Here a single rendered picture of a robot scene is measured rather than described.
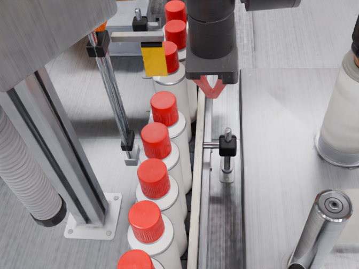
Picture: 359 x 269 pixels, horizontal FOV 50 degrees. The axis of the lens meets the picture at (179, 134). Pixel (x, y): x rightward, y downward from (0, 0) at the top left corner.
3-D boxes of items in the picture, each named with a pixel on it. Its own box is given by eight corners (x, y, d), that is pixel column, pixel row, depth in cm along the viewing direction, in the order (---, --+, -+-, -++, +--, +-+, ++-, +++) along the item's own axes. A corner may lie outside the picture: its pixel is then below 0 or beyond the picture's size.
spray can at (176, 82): (187, 151, 68) (177, 62, 52) (159, 145, 69) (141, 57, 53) (195, 129, 71) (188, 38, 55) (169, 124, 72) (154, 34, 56)
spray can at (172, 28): (198, 126, 72) (192, 35, 56) (170, 127, 72) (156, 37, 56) (198, 105, 75) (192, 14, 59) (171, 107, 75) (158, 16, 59)
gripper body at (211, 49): (235, 31, 55) (237, -17, 49) (237, 82, 48) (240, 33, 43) (189, 32, 55) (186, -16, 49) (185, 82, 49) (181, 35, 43)
